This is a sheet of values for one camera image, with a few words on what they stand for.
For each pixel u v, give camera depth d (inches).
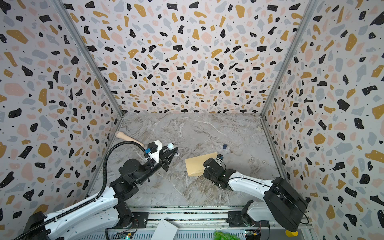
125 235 27.6
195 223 28.9
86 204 18.4
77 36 30.9
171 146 25.1
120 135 41.1
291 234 26.1
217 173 26.1
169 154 24.6
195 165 37.7
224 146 39.7
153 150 21.9
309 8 28.2
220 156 32.0
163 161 23.4
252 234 28.2
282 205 16.6
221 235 26.1
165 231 26.6
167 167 24.2
